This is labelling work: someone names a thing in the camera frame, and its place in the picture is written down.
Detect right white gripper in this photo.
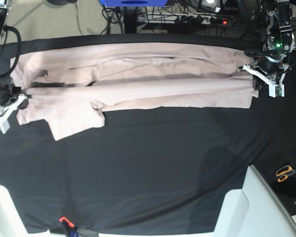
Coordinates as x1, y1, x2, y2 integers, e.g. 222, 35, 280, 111
0, 85, 31, 134

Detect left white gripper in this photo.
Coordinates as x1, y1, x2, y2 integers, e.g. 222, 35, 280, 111
237, 50, 291, 98

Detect pink T-shirt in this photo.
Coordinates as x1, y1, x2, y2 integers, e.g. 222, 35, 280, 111
11, 42, 259, 141

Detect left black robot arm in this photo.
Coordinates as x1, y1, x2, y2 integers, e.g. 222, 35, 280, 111
237, 0, 296, 98

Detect white left chair armrest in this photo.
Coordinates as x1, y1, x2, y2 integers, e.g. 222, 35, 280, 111
0, 185, 50, 237

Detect black table cloth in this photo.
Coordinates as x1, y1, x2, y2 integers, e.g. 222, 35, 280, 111
0, 34, 296, 235

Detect blue plastic box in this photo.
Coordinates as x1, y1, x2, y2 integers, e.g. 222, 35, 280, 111
99, 0, 168, 7

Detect orange handled scissors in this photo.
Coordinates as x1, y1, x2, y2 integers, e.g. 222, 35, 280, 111
275, 165, 296, 183

